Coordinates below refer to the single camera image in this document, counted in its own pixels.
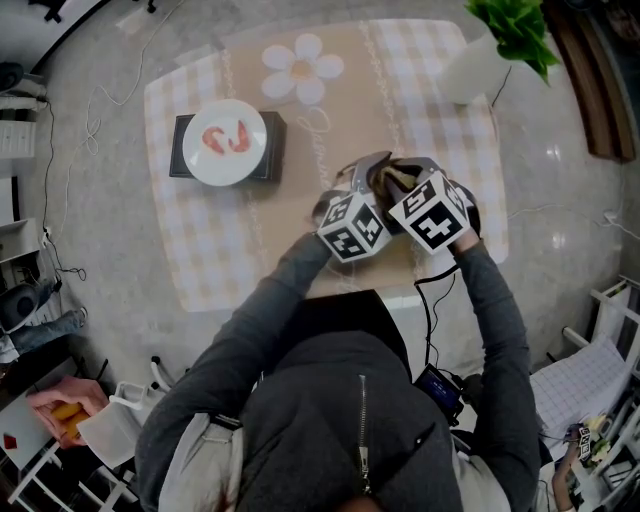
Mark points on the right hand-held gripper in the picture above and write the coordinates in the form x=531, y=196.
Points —
x=432, y=215

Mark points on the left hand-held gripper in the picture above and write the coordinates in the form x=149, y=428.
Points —
x=352, y=227

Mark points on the beige loofah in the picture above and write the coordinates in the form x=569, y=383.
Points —
x=395, y=172

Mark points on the brown ceramic bowl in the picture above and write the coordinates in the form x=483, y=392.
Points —
x=382, y=200

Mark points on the person's left forearm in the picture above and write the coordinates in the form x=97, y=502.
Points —
x=260, y=310

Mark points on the person's right forearm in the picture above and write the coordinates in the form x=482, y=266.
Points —
x=495, y=310

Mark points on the black box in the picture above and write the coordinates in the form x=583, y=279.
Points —
x=275, y=145

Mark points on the red shrimp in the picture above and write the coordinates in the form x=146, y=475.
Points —
x=239, y=140
x=212, y=140

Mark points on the white round plate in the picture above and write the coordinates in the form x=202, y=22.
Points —
x=220, y=170

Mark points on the table with checkered cloth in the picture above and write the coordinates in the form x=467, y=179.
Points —
x=215, y=240

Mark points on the green plant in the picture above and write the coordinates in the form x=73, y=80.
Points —
x=515, y=25

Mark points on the brown wooden step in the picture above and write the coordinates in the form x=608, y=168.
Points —
x=595, y=100

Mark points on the black screen device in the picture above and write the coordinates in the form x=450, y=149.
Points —
x=440, y=390

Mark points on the person's dark clothed torso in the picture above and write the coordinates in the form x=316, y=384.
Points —
x=330, y=425

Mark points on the white rack with grid cloth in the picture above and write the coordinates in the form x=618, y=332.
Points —
x=580, y=380

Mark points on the white drawer cabinet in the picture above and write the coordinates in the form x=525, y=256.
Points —
x=17, y=139

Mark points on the pink cloth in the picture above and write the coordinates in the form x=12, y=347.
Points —
x=75, y=390

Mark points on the gray round appliance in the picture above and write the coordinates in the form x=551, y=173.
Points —
x=20, y=305

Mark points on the orange item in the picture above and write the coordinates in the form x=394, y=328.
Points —
x=67, y=412

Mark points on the white board with red mark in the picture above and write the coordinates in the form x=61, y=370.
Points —
x=25, y=425

